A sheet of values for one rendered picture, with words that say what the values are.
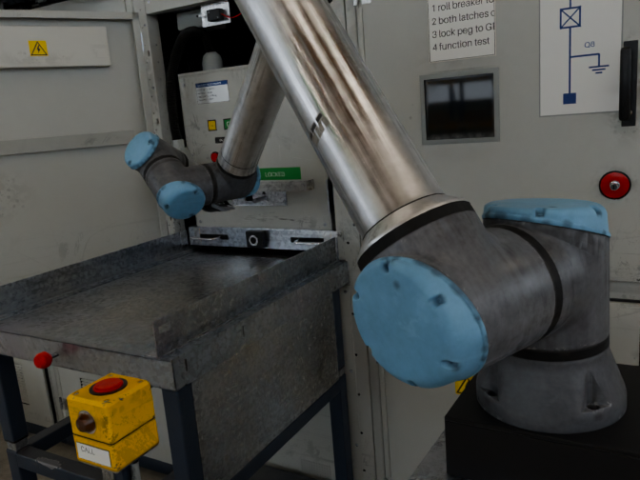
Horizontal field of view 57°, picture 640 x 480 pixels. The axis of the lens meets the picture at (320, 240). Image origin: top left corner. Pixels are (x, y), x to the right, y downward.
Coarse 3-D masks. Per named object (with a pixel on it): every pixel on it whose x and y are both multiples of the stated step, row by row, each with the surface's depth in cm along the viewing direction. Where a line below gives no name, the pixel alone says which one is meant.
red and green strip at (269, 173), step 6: (270, 168) 169; (276, 168) 168; (282, 168) 167; (288, 168) 166; (294, 168) 165; (264, 174) 170; (270, 174) 169; (276, 174) 168; (282, 174) 167; (288, 174) 166; (294, 174) 165; (300, 174) 164
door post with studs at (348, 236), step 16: (336, 0) 144; (336, 192) 156; (336, 208) 157; (336, 224) 158; (352, 224) 155; (352, 240) 156; (352, 256) 157; (352, 272) 158; (352, 288) 159; (352, 320) 162; (368, 384) 164; (368, 400) 165; (368, 416) 166; (368, 432) 167; (368, 448) 169; (368, 464) 170
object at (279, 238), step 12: (192, 228) 187; (204, 228) 184; (216, 228) 182; (228, 228) 180; (240, 228) 178; (252, 228) 176; (264, 228) 174; (192, 240) 188; (216, 240) 183; (228, 240) 181; (240, 240) 178; (276, 240) 172; (288, 240) 170; (300, 240) 168; (312, 240) 166
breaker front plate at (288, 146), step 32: (192, 96) 177; (192, 128) 179; (288, 128) 163; (288, 160) 165; (256, 192) 173; (288, 192) 168; (320, 192) 163; (224, 224) 182; (256, 224) 176; (288, 224) 170; (320, 224) 165
